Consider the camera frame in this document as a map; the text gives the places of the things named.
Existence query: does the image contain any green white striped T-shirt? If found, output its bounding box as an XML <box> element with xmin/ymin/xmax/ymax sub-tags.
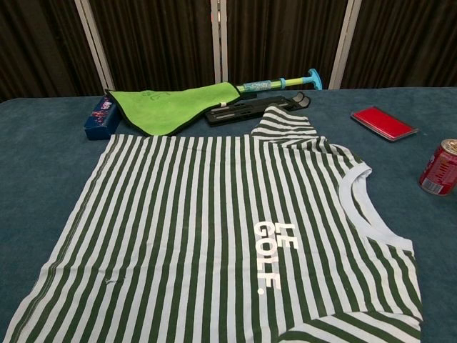
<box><xmin>0</xmin><ymin>106</ymin><xmax>424</xmax><ymax>343</ymax></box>

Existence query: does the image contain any black folding stand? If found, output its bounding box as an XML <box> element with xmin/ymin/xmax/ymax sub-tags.
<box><xmin>204</xmin><ymin>91</ymin><xmax>311</xmax><ymax>128</ymax></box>

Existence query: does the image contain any blue green toy pump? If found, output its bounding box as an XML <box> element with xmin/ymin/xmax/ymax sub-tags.
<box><xmin>235</xmin><ymin>68</ymin><xmax>326</xmax><ymax>98</ymax></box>

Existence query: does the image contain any green microfiber cloth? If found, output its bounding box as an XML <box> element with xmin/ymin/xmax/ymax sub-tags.
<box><xmin>106</xmin><ymin>81</ymin><xmax>241</xmax><ymax>138</ymax></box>

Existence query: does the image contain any blue printed carton box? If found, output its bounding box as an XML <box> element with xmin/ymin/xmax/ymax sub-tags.
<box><xmin>84</xmin><ymin>94</ymin><xmax>121</xmax><ymax>141</ymax></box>

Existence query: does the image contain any red ink pad case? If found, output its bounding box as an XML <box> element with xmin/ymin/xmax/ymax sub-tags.
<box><xmin>350</xmin><ymin>105</ymin><xmax>418</xmax><ymax>143</ymax></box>

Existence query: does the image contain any red soda can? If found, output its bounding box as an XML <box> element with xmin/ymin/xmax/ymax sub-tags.
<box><xmin>418</xmin><ymin>138</ymin><xmax>457</xmax><ymax>197</ymax></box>

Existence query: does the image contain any white screen frame post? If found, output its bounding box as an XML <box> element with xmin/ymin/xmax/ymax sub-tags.
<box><xmin>210</xmin><ymin>0</ymin><xmax>229</xmax><ymax>84</ymax></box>
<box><xmin>328</xmin><ymin>0</ymin><xmax>362</xmax><ymax>90</ymax></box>
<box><xmin>74</xmin><ymin>0</ymin><xmax>116</xmax><ymax>92</ymax></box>

